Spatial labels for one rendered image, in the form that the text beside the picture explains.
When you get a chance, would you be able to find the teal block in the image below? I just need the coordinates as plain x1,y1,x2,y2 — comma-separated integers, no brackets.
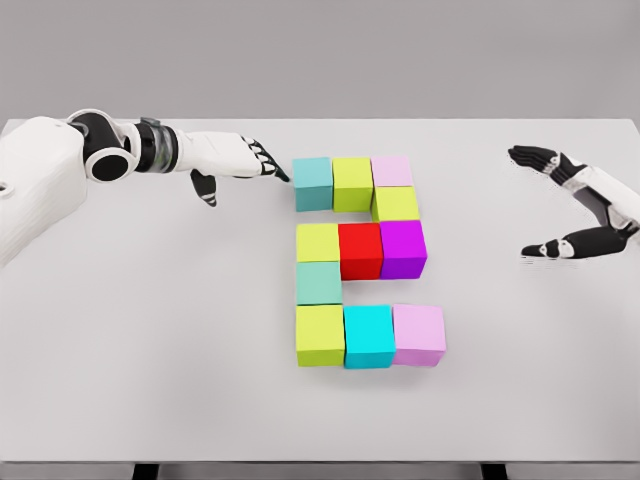
291,156,335,213

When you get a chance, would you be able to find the purple block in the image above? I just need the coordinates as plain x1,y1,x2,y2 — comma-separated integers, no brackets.
379,219,429,281

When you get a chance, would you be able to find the mint green block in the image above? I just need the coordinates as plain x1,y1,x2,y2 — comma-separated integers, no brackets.
295,260,345,307

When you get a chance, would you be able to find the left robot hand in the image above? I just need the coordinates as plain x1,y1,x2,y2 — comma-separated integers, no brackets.
187,131,293,209

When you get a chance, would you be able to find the pink block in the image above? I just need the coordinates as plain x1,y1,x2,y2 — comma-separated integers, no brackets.
370,154,416,190
391,303,448,368

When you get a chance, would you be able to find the yellow-green block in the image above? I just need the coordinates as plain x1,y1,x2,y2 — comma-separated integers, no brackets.
370,185,422,224
294,304,347,370
331,156,376,214
295,223,343,264

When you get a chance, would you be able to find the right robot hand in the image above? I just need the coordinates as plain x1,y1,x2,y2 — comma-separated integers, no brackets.
507,144,640,261

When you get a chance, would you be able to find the red block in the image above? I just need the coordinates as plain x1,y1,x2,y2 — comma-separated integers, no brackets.
337,222,385,282

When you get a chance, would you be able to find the cyan block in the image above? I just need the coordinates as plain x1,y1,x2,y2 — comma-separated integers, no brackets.
342,304,397,371

